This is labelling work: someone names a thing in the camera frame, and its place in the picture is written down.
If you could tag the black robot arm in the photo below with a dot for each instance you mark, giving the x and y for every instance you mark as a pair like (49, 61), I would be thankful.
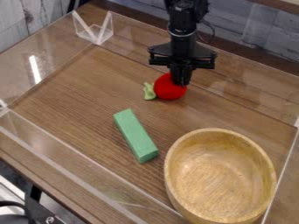
(185, 14)

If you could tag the red plush strawberry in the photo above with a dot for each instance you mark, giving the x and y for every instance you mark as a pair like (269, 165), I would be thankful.
(163, 89)

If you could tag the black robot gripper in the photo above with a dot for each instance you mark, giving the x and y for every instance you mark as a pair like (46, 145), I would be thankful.
(183, 55)

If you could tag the wooden bowl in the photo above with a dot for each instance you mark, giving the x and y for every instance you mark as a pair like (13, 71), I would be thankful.
(219, 177)

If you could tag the black table leg bracket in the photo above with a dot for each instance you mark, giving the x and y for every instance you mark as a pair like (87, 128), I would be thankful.
(37, 214)

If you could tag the clear acrylic tray walls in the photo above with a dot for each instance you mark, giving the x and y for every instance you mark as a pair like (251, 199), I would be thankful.
(64, 85)

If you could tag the clear acrylic corner bracket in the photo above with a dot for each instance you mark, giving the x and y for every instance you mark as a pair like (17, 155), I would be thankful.
(93, 33)

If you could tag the green foam block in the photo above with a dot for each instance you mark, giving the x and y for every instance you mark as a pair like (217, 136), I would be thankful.
(139, 141)

